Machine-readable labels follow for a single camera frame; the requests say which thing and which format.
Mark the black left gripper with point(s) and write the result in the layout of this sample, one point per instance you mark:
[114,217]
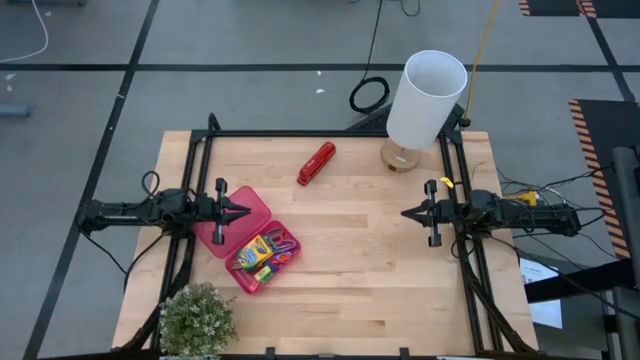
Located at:
[220,210]

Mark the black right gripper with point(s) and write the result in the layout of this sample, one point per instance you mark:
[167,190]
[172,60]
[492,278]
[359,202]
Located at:
[450,212]

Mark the pink plastic pencil case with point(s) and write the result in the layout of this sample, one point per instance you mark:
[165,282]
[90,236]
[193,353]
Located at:
[245,215]

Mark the green eraser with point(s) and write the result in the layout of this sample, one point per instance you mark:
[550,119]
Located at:
[266,278]

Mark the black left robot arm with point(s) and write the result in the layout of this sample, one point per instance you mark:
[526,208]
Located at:
[135,212]

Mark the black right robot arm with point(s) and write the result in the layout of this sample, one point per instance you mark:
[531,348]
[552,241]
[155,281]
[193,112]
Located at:
[530,215]

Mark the red stapler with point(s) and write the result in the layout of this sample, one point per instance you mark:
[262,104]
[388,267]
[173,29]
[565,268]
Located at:
[316,163]

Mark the white shade wooden lamp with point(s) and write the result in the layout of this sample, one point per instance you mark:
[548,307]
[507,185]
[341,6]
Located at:
[425,100]

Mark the potted plant white flowers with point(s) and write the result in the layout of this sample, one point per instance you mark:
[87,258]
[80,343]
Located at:
[197,320]

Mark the white paper sheet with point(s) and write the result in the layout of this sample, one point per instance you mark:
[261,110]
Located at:
[542,307]

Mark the black floor beam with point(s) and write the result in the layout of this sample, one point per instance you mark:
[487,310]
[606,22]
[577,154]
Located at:
[570,281]

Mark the hazard striped floor mat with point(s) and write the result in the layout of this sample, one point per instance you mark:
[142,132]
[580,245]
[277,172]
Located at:
[615,125]
[615,6]

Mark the gray floor bar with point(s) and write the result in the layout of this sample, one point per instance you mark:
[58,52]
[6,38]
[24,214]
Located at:
[15,110]

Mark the black aluminium table frame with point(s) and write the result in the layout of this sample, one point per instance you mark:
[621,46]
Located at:
[300,133]

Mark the gray metal post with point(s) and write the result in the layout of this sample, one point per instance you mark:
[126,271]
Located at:
[625,225]

